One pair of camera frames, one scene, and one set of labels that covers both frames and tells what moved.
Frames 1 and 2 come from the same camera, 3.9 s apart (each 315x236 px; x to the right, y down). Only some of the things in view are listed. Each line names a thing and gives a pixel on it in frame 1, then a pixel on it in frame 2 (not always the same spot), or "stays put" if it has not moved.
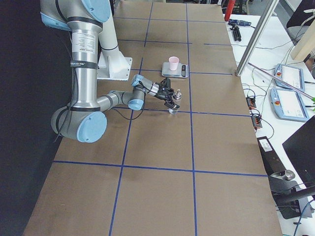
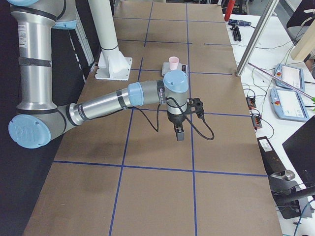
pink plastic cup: (173, 62) stays put
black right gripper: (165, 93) → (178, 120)
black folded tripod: (236, 33) stays put
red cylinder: (230, 9) stays put
